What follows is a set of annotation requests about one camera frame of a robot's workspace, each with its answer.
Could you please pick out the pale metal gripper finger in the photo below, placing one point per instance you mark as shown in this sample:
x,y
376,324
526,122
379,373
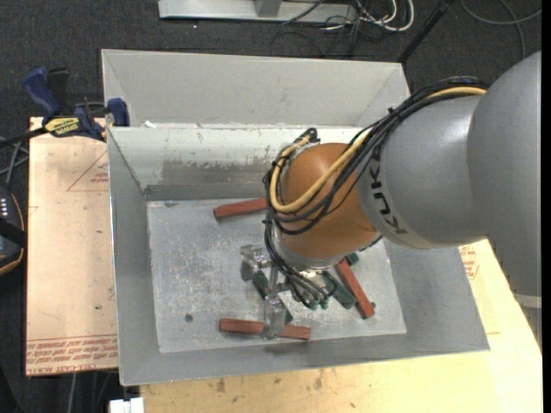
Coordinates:
x,y
275,318
251,261

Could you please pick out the dark green flat block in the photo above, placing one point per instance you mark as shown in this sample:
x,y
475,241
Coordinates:
x,y
342,293
261,283
354,260

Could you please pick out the grey metal bin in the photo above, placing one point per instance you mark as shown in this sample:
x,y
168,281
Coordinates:
x,y
206,252

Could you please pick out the brown cardboard board red print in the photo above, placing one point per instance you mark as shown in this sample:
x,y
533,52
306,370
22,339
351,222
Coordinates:
x,y
69,248

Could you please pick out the red-brown flat block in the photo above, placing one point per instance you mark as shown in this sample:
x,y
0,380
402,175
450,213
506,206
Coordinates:
x,y
241,326
357,293
241,208

